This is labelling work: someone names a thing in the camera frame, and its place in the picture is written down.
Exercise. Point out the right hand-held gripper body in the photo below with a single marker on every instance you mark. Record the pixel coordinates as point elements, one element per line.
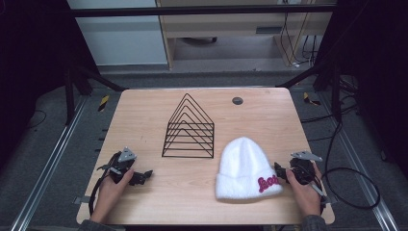
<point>301,170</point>

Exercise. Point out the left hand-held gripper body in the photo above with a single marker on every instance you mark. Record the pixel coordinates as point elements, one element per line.
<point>119,166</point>

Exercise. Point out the white knit beanie hat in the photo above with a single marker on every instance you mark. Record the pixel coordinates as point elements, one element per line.
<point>243,166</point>

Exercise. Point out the person's right hand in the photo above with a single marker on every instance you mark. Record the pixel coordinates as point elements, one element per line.
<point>306,197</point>

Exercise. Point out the person's left hand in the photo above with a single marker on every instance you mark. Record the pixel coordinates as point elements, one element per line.
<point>109,197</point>

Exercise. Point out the yellow black striped tape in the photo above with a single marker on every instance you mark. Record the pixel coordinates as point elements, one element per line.
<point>309,99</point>
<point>103,102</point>

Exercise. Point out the black metal stand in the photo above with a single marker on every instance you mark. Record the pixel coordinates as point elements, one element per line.
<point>69,96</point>
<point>336,93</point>

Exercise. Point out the dark curtain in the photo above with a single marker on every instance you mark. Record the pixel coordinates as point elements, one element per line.
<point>32,64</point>
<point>378,80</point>

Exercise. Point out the white cabinet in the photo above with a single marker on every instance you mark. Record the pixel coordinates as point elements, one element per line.
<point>122,38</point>

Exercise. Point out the light wooden desk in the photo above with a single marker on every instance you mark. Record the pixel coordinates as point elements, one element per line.
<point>224,25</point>

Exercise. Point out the grey metal table bracket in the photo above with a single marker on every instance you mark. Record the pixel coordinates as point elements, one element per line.
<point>81,200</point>
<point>330,200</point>

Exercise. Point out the aluminium floor rail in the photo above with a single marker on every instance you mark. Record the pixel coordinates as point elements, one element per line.
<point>362,173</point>
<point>48,163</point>

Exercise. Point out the black horizontal frame bar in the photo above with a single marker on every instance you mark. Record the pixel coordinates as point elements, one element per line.
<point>192,11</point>

